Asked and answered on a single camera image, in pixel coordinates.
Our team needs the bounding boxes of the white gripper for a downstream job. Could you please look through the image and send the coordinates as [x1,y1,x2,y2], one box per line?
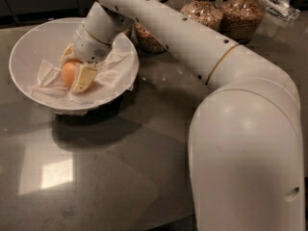
[60,25,112,93]

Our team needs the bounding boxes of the orange fruit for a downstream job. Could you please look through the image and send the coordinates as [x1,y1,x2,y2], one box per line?
[62,61,81,89]

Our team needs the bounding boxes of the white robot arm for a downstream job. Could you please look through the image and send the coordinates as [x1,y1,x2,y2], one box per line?
[73,0,305,231]

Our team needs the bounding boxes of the white bowl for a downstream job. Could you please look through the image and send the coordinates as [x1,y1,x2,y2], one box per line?
[9,16,141,115]

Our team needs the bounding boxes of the white paper napkin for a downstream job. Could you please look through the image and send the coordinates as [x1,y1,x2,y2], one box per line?
[29,34,140,111]

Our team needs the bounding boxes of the glass jar pale cereal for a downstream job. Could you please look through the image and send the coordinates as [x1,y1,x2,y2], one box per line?
[123,26,133,39]

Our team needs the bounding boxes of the glass jar orange cereal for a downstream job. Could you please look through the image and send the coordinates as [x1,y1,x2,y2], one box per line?
[134,0,168,54]

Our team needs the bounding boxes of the glass jar beige grains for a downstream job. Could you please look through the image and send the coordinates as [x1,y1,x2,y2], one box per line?
[180,0,223,31]

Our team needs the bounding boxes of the glass jar brown grains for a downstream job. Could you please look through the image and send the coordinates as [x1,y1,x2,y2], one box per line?
[221,0,265,44]

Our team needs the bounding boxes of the clear plastic bag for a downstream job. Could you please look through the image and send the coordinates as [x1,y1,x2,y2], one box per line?
[261,0,300,21]

